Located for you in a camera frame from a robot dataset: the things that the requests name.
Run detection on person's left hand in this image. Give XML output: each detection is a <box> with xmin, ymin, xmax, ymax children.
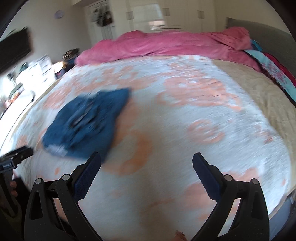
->
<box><xmin>10</xmin><ymin>181</ymin><xmax>18</xmax><ymax>197</ymax></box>

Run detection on white desk with clutter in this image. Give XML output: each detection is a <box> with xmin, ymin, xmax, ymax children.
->
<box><xmin>1</xmin><ymin>75</ymin><xmax>36</xmax><ymax>118</ymax></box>

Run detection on white drawer cabinet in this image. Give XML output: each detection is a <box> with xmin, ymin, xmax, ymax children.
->
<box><xmin>16</xmin><ymin>55</ymin><xmax>57</xmax><ymax>89</ymax></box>

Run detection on white orange fleece blanket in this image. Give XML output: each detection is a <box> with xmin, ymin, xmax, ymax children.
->
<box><xmin>1</xmin><ymin>55</ymin><xmax>291</xmax><ymax>240</ymax></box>

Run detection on dark clothes heap on chair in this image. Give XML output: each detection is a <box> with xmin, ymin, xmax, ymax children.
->
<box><xmin>52</xmin><ymin>48</ymin><xmax>80</xmax><ymax>79</ymax></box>

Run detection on beige bed sheet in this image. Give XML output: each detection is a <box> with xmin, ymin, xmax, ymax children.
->
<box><xmin>212</xmin><ymin>60</ymin><xmax>295</xmax><ymax>218</ymax></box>

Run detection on bags hanging on door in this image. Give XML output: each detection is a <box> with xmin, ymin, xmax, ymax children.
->
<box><xmin>91</xmin><ymin>5</ymin><xmax>113</xmax><ymax>27</ymax></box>

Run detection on pink duvet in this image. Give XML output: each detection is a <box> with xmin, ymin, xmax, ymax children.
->
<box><xmin>75</xmin><ymin>27</ymin><xmax>260</xmax><ymax>71</ymax></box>

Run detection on grey padded headboard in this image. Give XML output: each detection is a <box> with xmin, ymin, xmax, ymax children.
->
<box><xmin>226</xmin><ymin>18</ymin><xmax>296</xmax><ymax>75</ymax></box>

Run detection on white glossy wardrobe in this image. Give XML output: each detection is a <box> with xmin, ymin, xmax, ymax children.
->
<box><xmin>71</xmin><ymin>0</ymin><xmax>218</xmax><ymax>40</ymax></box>

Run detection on black wall television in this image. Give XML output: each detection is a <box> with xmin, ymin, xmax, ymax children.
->
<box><xmin>1</xmin><ymin>27</ymin><xmax>33</xmax><ymax>74</ymax></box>

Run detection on round purple wall clock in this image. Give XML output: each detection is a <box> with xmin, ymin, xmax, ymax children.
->
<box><xmin>54</xmin><ymin>10</ymin><xmax>64</xmax><ymax>19</ymax></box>

